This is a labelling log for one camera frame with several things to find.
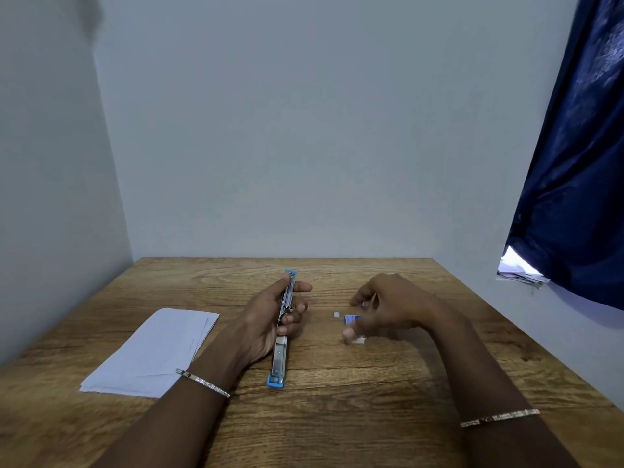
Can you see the dark blue curtain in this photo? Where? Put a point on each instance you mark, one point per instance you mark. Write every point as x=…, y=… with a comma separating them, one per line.
x=575, y=165

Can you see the person's left forearm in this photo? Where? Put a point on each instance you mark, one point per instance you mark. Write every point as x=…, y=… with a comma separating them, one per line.
x=180, y=424

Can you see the person's left hand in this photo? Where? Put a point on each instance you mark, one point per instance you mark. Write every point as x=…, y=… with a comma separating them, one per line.
x=261, y=326

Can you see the stack of white paper sheets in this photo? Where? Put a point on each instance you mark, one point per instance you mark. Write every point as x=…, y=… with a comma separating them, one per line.
x=151, y=353

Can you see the person's left thumb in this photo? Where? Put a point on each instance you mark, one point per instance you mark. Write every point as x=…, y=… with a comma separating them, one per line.
x=295, y=287

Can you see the blue metal stapler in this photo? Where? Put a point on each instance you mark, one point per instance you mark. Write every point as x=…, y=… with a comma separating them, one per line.
x=279, y=358

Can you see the person's right forearm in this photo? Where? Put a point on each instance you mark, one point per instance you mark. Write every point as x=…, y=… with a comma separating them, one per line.
x=487, y=399

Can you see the small blue staple box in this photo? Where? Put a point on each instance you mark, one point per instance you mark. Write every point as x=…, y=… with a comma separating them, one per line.
x=352, y=319

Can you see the person's right hand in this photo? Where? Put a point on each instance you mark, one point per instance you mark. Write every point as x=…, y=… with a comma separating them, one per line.
x=395, y=307

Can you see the person's right thumb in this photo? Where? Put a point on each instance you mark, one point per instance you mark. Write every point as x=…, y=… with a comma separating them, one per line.
x=351, y=332

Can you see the pile of white papers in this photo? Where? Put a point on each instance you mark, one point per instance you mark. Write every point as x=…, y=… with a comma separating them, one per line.
x=519, y=269

